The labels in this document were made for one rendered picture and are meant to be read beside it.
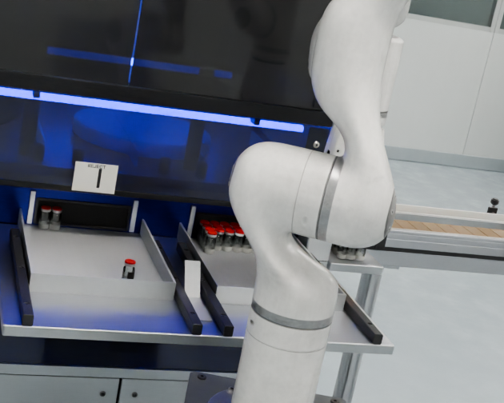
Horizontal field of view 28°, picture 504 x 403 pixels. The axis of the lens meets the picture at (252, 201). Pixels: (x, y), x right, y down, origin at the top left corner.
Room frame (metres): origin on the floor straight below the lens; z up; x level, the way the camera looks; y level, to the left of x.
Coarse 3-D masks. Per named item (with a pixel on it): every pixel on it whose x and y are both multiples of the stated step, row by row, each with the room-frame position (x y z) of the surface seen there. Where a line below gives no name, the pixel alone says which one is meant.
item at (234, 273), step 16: (192, 240) 2.04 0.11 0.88; (208, 256) 1.96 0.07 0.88; (224, 256) 1.98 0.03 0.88; (240, 256) 2.00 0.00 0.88; (208, 272) 1.79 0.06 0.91; (224, 272) 1.89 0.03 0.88; (240, 272) 1.91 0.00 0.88; (224, 288) 1.73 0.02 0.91; (240, 288) 1.74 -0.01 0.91; (240, 304) 1.74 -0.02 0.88; (336, 304) 1.81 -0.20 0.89
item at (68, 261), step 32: (32, 256) 1.77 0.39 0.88; (64, 256) 1.81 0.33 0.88; (96, 256) 1.84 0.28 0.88; (128, 256) 1.87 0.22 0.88; (160, 256) 1.82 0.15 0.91; (32, 288) 1.62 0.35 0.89; (64, 288) 1.64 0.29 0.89; (96, 288) 1.65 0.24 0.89; (128, 288) 1.67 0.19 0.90; (160, 288) 1.69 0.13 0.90
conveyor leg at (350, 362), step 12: (372, 276) 2.28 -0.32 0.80; (360, 288) 2.29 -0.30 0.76; (372, 288) 2.28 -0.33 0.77; (360, 300) 2.28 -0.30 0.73; (372, 300) 2.28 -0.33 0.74; (372, 312) 2.29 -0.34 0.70; (348, 360) 2.28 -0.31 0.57; (360, 360) 2.29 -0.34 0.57; (348, 372) 2.28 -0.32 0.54; (336, 384) 2.29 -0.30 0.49; (348, 384) 2.28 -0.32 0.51; (336, 396) 2.29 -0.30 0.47; (348, 396) 2.28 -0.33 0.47
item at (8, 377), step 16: (0, 368) 1.86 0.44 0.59; (16, 368) 1.87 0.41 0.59; (32, 368) 1.88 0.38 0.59; (48, 368) 1.89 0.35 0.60; (64, 368) 1.90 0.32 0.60; (80, 368) 1.91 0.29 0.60; (96, 368) 1.92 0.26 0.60; (112, 368) 1.94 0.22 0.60; (128, 368) 1.95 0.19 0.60; (144, 368) 1.96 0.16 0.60; (0, 384) 1.86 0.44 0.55; (16, 384) 1.87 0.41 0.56; (32, 384) 1.88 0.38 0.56; (48, 384) 1.89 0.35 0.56; (64, 384) 1.90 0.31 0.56; (80, 384) 1.92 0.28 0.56; (96, 384) 1.93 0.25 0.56; (112, 384) 1.94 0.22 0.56; (128, 384) 1.95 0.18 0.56; (144, 384) 1.96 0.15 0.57; (160, 384) 1.97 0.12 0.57; (176, 384) 1.98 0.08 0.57; (0, 400) 1.86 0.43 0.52; (16, 400) 1.87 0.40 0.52; (32, 400) 1.88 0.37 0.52; (48, 400) 1.90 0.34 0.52; (64, 400) 1.91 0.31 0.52; (80, 400) 1.92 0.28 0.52; (96, 400) 1.93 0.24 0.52; (112, 400) 1.94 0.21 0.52; (128, 400) 1.95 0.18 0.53; (144, 400) 1.96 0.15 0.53; (160, 400) 1.97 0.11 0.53; (176, 400) 1.99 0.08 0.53
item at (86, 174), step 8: (80, 168) 1.89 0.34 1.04; (88, 168) 1.90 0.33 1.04; (96, 168) 1.90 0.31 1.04; (104, 168) 1.91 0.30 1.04; (112, 168) 1.91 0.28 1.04; (80, 176) 1.89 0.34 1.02; (88, 176) 1.90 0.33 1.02; (96, 176) 1.90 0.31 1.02; (104, 176) 1.91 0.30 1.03; (112, 176) 1.91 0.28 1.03; (80, 184) 1.89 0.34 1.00; (88, 184) 1.90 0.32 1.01; (96, 184) 1.90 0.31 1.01; (104, 184) 1.91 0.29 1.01; (112, 184) 1.91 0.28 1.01; (96, 192) 1.90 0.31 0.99; (104, 192) 1.91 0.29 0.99; (112, 192) 1.92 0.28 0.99
